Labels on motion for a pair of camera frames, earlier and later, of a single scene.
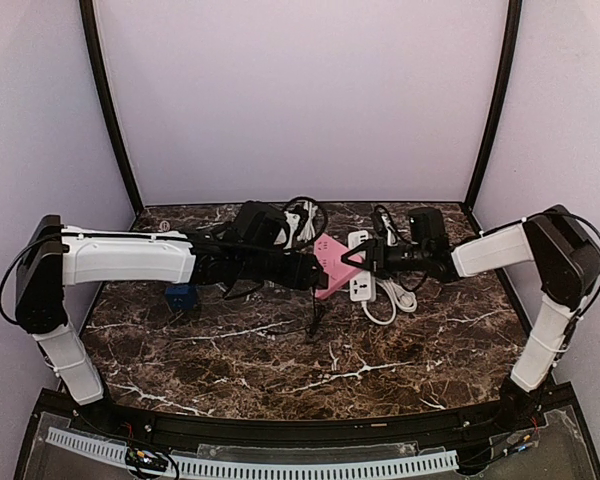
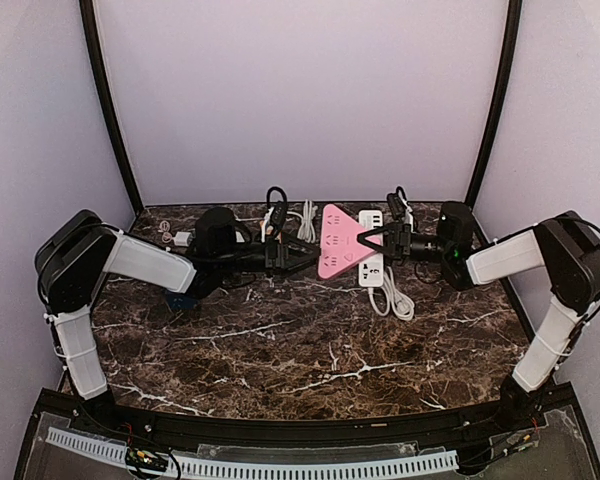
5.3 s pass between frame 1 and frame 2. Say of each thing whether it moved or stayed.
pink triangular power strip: moved
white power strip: moved
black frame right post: stayed
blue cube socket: stayed
